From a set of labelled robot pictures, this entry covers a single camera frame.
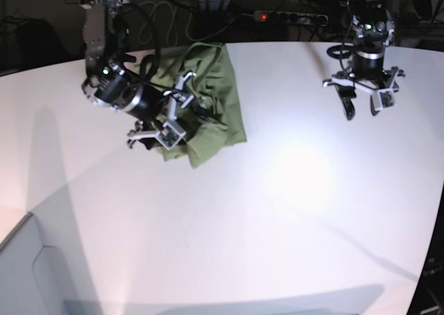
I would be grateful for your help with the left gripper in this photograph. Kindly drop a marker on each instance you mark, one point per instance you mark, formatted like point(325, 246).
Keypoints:
point(365, 72)

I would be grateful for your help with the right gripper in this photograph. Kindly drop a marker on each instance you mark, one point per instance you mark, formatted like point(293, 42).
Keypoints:
point(152, 108)

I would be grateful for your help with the green T-shirt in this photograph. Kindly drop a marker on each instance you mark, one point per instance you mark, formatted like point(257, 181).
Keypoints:
point(214, 119)

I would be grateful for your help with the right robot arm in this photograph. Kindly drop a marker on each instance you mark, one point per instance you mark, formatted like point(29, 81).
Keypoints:
point(111, 85)

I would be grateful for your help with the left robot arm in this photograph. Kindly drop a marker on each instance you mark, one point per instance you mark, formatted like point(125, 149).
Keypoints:
point(370, 28)

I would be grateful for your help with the black power strip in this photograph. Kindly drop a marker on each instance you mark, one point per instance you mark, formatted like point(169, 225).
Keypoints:
point(294, 18)

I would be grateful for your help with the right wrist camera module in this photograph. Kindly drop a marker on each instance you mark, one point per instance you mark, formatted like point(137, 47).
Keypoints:
point(170, 135)

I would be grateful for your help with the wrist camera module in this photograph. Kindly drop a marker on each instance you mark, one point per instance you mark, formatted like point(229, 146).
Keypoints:
point(170, 135)
point(386, 99)

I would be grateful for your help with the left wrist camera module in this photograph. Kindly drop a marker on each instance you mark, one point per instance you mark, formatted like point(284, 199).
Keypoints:
point(386, 99)

